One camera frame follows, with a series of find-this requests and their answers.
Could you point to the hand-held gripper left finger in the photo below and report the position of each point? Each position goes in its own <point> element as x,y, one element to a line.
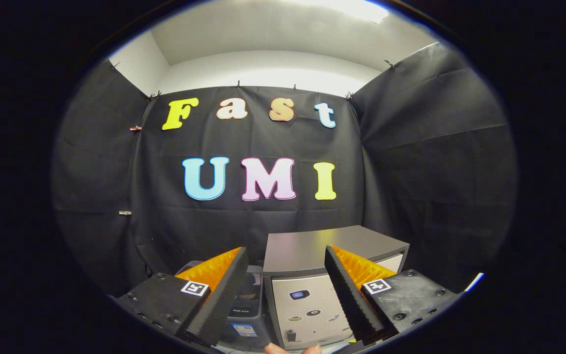
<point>221,302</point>

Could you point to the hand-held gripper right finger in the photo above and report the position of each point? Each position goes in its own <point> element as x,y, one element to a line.
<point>349,300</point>

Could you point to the dark washing machine lid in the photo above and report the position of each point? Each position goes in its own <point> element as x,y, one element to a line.
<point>251,290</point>

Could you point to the dark grey washing machine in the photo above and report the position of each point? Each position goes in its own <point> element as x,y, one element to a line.
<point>246,337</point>

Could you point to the grey metal cabinet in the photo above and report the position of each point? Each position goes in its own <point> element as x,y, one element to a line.
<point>302,250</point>

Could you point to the black backdrop cloth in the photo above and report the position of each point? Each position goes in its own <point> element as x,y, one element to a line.
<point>420,162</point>

